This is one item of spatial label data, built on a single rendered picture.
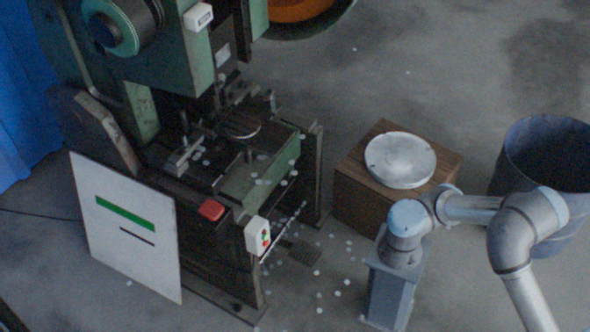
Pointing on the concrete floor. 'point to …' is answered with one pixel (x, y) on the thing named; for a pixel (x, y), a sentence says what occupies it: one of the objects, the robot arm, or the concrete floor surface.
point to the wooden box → (372, 207)
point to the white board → (129, 226)
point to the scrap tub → (547, 169)
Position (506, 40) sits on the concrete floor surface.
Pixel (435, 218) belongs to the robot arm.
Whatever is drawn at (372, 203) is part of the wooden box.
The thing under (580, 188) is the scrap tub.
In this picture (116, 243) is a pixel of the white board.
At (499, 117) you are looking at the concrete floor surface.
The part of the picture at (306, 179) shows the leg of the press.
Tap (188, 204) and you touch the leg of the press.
